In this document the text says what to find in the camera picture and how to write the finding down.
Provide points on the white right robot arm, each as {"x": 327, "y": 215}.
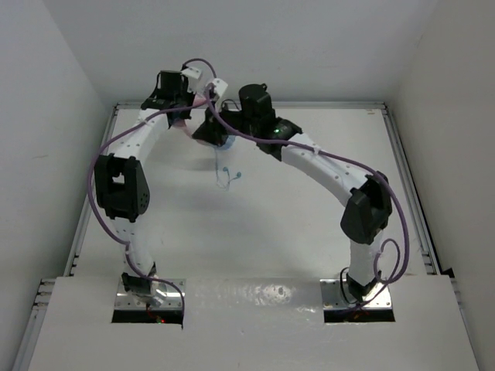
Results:
{"x": 366, "y": 203}

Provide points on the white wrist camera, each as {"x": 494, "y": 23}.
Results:
{"x": 216, "y": 89}
{"x": 193, "y": 77}

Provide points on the white front cover board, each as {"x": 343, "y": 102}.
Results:
{"x": 254, "y": 325}

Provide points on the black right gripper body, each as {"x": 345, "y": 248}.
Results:
{"x": 220, "y": 131}

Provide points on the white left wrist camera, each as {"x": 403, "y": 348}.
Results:
{"x": 193, "y": 77}

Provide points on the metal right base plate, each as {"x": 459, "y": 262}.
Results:
{"x": 336, "y": 295}

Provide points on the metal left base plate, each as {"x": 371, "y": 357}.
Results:
{"x": 163, "y": 297}

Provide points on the pink blue cat-ear headphones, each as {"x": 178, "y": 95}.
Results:
{"x": 190, "y": 129}

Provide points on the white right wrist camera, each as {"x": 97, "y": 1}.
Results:
{"x": 216, "y": 89}

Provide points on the metal base plate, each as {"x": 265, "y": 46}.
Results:
{"x": 336, "y": 295}
{"x": 163, "y": 297}

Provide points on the white aluminium table frame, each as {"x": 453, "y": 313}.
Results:
{"x": 275, "y": 238}

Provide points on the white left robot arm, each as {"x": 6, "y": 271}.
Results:
{"x": 121, "y": 188}

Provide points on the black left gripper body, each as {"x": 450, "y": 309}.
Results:
{"x": 183, "y": 98}

